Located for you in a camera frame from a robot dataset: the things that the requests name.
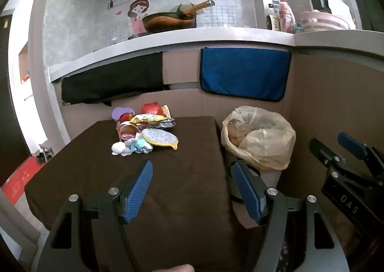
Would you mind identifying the black cloth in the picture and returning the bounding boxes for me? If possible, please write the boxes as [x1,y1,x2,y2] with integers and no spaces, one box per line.
[61,52,165,106]

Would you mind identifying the person's left hand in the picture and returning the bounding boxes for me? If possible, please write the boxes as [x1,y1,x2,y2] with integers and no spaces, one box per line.
[153,264,194,272]

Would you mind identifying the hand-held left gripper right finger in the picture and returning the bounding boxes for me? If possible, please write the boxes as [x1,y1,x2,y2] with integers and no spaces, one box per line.
[229,160,350,272]

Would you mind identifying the red floor mat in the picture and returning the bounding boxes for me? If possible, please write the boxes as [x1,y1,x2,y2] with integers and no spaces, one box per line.
[0,155,45,205]

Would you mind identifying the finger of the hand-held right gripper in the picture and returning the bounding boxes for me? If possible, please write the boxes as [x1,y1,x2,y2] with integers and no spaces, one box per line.
[309,138,348,172]
[337,132,384,178]

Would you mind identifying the red label plastic bottle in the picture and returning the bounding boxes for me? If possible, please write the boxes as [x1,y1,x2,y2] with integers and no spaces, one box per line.
[278,0,296,34]

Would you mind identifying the crumpled white and blue tissue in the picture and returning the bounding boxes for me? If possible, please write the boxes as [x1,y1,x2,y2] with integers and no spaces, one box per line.
[124,136,153,154]

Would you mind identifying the white bottle with black cap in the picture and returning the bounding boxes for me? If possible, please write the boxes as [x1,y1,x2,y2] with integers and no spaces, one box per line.
[266,4,281,32]

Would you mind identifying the brown cardboard sheet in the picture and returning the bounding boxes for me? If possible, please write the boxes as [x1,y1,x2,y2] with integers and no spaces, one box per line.
[61,88,290,143]
[162,50,201,85]
[277,52,384,272]

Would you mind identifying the black wok with wooden handle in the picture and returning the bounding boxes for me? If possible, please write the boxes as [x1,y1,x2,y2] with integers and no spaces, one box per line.
[142,0,216,33]

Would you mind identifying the cartoon wall sticker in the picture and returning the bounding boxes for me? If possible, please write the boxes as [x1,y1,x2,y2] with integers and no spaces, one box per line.
[127,0,237,35]

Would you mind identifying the small metal rack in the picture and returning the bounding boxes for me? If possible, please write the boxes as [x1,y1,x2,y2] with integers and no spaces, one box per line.
[36,144,54,165]

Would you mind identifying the brown cloth-covered table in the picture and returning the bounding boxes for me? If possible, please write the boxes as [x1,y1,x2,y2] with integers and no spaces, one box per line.
[24,116,240,272]

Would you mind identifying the red paper cup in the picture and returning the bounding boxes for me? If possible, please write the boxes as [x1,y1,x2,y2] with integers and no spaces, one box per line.
[117,121,141,141]

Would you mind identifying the black door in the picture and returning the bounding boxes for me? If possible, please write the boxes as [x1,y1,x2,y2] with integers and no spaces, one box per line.
[0,14,30,183]

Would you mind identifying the blue towel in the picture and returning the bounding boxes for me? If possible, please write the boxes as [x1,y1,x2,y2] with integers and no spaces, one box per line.
[199,47,292,102]

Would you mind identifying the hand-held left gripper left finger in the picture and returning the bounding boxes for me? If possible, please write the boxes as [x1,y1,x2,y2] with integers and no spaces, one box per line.
[36,160,153,272]

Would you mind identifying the white plastic bag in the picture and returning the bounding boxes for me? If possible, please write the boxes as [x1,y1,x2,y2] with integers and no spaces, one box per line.
[325,0,359,21]

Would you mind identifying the red plastic bag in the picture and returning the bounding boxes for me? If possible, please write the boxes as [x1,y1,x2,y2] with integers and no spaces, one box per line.
[141,101,166,117]

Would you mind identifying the pink plastic basket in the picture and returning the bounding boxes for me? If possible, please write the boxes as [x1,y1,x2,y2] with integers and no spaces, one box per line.
[300,11,356,33]

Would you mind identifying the purple round lid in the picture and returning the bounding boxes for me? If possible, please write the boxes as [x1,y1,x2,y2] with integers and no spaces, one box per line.
[112,106,135,121]

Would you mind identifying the yellow oval pad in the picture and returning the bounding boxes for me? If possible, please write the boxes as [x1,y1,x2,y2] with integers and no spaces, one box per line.
[141,128,180,150]

